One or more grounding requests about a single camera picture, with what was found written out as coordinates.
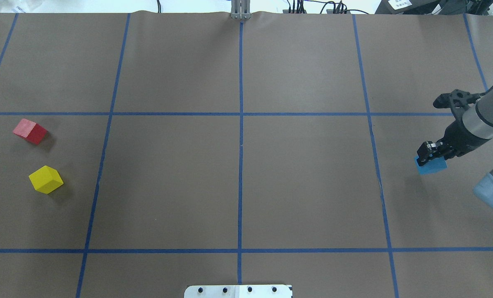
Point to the red wooden cube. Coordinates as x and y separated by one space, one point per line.
30 131

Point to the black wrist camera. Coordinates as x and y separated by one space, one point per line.
457 101

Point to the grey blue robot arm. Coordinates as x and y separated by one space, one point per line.
472 127

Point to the aluminium frame post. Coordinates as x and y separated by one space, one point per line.
240 9

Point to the white pedestal column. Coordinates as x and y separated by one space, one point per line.
239 291

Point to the yellow wooden cube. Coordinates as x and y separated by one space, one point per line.
46 179

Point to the blue wooden cube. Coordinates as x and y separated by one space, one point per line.
432 166

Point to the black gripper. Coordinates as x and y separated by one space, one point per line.
457 136

